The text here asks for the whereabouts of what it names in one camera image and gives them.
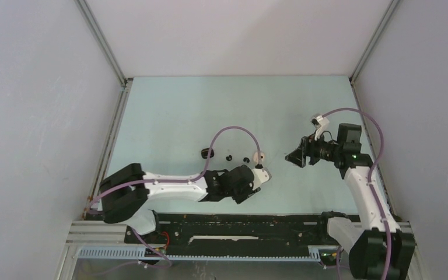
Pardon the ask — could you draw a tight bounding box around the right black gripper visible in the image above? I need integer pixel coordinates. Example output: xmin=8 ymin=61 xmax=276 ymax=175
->
xmin=285 ymin=129 xmax=342 ymax=168

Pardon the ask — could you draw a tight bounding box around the beige earbud charging case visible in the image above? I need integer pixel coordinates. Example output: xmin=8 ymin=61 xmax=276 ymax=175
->
xmin=252 ymin=151 xmax=265 ymax=164

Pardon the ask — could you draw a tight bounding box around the black charging case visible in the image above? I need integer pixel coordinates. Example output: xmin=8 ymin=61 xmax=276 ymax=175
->
xmin=200 ymin=148 xmax=215 ymax=159

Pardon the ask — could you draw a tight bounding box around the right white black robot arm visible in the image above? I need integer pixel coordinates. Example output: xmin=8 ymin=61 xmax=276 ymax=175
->
xmin=285 ymin=123 xmax=416 ymax=279

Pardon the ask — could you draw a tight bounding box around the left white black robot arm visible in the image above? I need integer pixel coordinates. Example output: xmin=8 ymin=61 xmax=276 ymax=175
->
xmin=99 ymin=163 xmax=271 ymax=243

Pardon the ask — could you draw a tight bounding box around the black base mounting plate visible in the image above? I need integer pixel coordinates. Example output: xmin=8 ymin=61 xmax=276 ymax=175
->
xmin=124 ymin=213 xmax=339 ymax=258

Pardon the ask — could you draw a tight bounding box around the right controller board green led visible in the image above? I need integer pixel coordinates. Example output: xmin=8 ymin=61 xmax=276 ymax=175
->
xmin=320 ymin=252 xmax=338 ymax=261

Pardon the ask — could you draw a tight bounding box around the left controller board red led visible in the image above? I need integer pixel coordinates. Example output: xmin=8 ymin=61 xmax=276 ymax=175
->
xmin=144 ymin=248 xmax=166 ymax=258

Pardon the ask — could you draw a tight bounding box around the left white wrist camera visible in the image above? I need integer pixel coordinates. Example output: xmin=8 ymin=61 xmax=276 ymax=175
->
xmin=251 ymin=168 xmax=272 ymax=190

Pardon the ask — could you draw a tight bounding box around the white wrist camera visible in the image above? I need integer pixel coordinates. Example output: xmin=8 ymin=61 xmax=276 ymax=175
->
xmin=310 ymin=114 xmax=330 ymax=141
xmin=251 ymin=168 xmax=272 ymax=190

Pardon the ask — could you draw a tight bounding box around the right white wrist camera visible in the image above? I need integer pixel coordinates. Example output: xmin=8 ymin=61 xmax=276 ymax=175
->
xmin=310 ymin=114 xmax=330 ymax=141

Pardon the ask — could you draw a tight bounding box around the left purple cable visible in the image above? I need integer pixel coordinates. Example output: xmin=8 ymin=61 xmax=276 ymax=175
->
xmin=85 ymin=125 xmax=263 ymax=215

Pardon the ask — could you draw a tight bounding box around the purple cable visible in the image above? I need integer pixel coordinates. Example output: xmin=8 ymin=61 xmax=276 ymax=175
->
xmin=85 ymin=125 xmax=263 ymax=215
xmin=320 ymin=107 xmax=393 ymax=280

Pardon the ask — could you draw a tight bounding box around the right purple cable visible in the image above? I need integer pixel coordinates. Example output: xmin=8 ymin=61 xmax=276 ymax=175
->
xmin=320 ymin=107 xmax=393 ymax=280

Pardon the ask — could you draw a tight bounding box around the white slotted cable duct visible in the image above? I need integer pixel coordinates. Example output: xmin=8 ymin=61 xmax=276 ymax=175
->
xmin=78 ymin=247 xmax=321 ymax=263

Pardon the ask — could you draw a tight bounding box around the aluminium frame rail front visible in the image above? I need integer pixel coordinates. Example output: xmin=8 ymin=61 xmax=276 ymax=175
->
xmin=55 ymin=220 xmax=429 ymax=280

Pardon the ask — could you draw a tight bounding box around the left aluminium corner post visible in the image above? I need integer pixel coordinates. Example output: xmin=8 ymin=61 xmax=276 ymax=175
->
xmin=75 ymin=0 xmax=128 ymax=87

